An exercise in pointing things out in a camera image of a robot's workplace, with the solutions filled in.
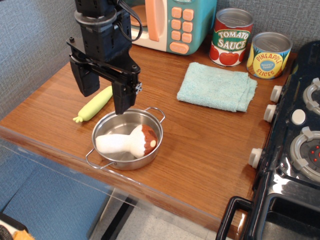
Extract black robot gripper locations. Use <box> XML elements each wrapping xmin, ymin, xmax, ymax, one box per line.
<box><xmin>67</xmin><ymin>9</ymin><xmax>141</xmax><ymax>115</ymax></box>

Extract plush brown white mushroom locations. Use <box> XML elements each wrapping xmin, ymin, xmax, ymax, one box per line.
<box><xmin>95</xmin><ymin>124</ymin><xmax>158</xmax><ymax>159</ymax></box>

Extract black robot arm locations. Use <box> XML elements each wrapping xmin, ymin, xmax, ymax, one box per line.
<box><xmin>66</xmin><ymin>0</ymin><xmax>142</xmax><ymax>115</ymax></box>

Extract stainless steel pot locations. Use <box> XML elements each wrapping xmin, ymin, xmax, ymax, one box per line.
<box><xmin>85</xmin><ymin>107</ymin><xmax>166</xmax><ymax>171</ymax></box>

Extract orange microwave turntable plate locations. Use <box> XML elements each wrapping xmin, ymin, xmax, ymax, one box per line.
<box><xmin>130</xmin><ymin>4</ymin><xmax>147</xmax><ymax>27</ymax></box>

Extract light blue folded cloth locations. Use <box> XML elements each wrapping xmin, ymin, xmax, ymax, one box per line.
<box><xmin>177</xmin><ymin>62</ymin><xmax>258</xmax><ymax>113</ymax></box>

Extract teal toy microwave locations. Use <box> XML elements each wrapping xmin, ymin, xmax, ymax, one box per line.
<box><xmin>125</xmin><ymin>0</ymin><xmax>217</xmax><ymax>56</ymax></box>

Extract tomato sauce can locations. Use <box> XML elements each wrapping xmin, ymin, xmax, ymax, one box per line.
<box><xmin>209</xmin><ymin>8</ymin><xmax>254</xmax><ymax>67</ymax></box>

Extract white lower stove knob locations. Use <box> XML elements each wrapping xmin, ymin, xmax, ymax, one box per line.
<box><xmin>248</xmin><ymin>148</ymin><xmax>263</xmax><ymax>169</ymax></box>

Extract white stove knob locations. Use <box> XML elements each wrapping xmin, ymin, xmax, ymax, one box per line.
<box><xmin>263</xmin><ymin>104</ymin><xmax>277</xmax><ymax>123</ymax></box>
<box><xmin>248</xmin><ymin>148</ymin><xmax>263</xmax><ymax>169</ymax></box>
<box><xmin>270</xmin><ymin>85</ymin><xmax>283</xmax><ymax>103</ymax></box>

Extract white middle stove knob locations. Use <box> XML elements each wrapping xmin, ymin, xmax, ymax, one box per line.
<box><xmin>263</xmin><ymin>104</ymin><xmax>277</xmax><ymax>123</ymax></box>

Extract pineapple slices can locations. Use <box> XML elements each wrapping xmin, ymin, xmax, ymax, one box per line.
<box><xmin>246</xmin><ymin>32</ymin><xmax>293</xmax><ymax>80</ymax></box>

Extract white upper stove knob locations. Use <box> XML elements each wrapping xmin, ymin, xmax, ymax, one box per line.
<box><xmin>270</xmin><ymin>85</ymin><xmax>283</xmax><ymax>103</ymax></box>

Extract orange object at corner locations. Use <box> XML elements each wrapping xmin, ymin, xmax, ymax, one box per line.
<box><xmin>12</xmin><ymin>230</ymin><xmax>35</xmax><ymax>240</ymax></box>

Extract black toy stove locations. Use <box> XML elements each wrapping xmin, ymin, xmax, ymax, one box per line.
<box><xmin>216</xmin><ymin>40</ymin><xmax>320</xmax><ymax>240</ymax></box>

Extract spoon with green handle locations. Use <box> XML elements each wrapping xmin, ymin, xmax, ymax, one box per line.
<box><xmin>72</xmin><ymin>86</ymin><xmax>113</xmax><ymax>123</ymax></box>

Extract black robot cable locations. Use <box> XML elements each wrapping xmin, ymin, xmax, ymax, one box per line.
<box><xmin>113</xmin><ymin>0</ymin><xmax>144</xmax><ymax>43</ymax></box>

